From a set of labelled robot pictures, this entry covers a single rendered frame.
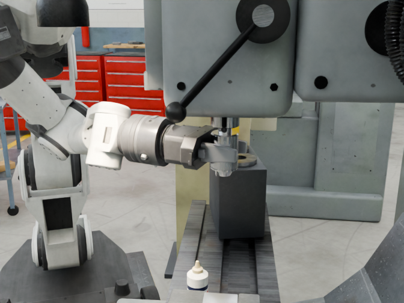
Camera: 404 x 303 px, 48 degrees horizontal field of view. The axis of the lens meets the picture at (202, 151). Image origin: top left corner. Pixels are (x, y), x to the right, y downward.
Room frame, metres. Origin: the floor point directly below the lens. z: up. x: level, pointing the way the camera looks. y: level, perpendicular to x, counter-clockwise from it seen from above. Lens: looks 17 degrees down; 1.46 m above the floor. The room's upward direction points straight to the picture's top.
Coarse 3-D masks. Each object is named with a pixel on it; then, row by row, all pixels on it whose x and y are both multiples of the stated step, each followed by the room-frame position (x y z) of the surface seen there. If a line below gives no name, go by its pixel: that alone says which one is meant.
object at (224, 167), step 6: (222, 144) 0.72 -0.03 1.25; (228, 144) 0.72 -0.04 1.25; (234, 144) 0.73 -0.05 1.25; (210, 162) 0.74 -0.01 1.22; (216, 162) 0.72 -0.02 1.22; (222, 162) 0.72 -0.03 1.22; (228, 162) 0.72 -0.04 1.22; (234, 162) 0.73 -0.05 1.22; (216, 168) 0.72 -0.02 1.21; (222, 168) 0.72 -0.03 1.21; (228, 168) 0.72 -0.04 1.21; (234, 168) 0.73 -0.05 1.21
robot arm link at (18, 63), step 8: (16, 56) 0.95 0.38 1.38; (0, 64) 0.91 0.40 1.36; (8, 64) 0.92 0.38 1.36; (16, 64) 0.94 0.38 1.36; (24, 64) 0.96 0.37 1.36; (0, 72) 0.91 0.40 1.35; (8, 72) 0.92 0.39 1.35; (16, 72) 0.94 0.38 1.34; (0, 80) 0.92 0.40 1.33; (8, 80) 0.93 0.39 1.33; (0, 88) 0.93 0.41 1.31
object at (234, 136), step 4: (212, 132) 0.74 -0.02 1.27; (216, 132) 0.74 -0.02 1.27; (232, 132) 0.74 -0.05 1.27; (236, 132) 0.74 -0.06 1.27; (212, 136) 0.73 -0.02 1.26; (216, 136) 0.72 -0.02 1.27; (220, 136) 0.72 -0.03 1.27; (224, 136) 0.72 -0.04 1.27; (228, 136) 0.72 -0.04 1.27; (232, 136) 0.72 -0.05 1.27; (236, 136) 0.73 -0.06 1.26; (216, 140) 0.72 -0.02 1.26; (220, 140) 0.72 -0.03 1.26; (224, 140) 0.72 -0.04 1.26; (228, 140) 0.72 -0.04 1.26; (232, 140) 0.72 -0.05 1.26
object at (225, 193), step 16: (240, 160) 1.10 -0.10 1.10; (256, 160) 1.11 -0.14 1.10; (240, 176) 1.06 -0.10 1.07; (256, 176) 1.07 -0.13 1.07; (224, 192) 1.06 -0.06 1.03; (240, 192) 1.06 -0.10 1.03; (256, 192) 1.07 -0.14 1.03; (224, 208) 1.06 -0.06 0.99; (240, 208) 1.06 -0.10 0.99; (256, 208) 1.07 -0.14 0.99; (224, 224) 1.06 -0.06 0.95; (240, 224) 1.06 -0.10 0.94; (256, 224) 1.07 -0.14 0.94
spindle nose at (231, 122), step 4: (212, 120) 0.73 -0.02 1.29; (216, 120) 0.72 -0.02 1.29; (220, 120) 0.72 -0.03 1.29; (228, 120) 0.72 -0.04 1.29; (232, 120) 0.72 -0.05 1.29; (236, 120) 0.73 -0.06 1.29; (212, 124) 0.73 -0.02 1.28; (216, 124) 0.72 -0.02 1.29; (220, 124) 0.72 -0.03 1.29; (228, 124) 0.72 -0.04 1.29; (232, 124) 0.72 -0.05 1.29; (236, 124) 0.73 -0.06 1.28; (220, 128) 0.72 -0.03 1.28; (228, 128) 0.72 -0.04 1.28
